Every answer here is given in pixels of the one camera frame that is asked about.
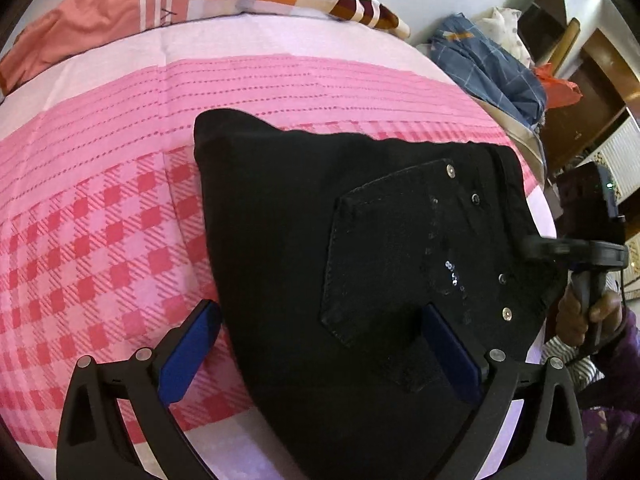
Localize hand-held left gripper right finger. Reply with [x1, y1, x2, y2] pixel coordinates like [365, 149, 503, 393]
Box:
[420, 302, 587, 480]

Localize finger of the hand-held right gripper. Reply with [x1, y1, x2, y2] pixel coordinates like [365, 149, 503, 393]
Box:
[521, 235, 630, 272]

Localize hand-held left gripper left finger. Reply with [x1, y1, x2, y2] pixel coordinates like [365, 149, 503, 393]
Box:
[56, 299, 223, 480]

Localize black pants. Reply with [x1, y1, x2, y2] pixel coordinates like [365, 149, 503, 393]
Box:
[193, 109, 563, 480]

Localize person's right hand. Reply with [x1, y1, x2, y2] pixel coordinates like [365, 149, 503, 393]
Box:
[556, 279, 626, 348]

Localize white slatted panel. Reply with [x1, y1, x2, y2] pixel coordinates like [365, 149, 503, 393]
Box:
[590, 120, 640, 201]

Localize striped sleeve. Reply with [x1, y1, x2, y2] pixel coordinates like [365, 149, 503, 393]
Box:
[542, 336, 606, 386]

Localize orange plastic bag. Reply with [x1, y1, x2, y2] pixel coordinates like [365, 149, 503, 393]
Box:
[532, 62, 583, 110]

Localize wooden cabinet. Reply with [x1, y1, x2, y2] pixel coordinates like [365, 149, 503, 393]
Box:
[517, 0, 640, 171]

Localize blue checked cloth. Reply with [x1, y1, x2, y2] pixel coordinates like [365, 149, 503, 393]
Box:
[430, 14, 547, 126]

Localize person's purple clothing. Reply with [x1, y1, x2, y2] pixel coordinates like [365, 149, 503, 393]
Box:
[575, 305, 640, 480]

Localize pink checked bedsheet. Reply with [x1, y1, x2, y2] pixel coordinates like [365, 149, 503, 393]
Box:
[0, 12, 558, 480]

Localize white cloth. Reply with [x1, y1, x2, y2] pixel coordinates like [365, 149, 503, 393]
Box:
[475, 6, 531, 68]

